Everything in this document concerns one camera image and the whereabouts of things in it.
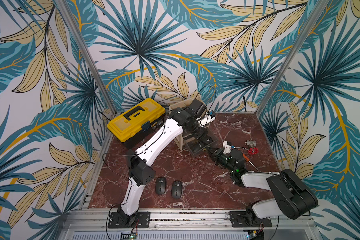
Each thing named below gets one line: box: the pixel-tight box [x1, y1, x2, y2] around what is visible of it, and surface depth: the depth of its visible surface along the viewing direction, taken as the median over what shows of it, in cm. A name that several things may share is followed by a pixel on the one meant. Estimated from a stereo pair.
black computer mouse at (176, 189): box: [171, 180, 183, 199], surface depth 83 cm
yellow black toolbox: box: [107, 98, 166, 150], surface depth 94 cm
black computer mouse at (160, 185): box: [155, 177, 167, 195], surface depth 85 cm
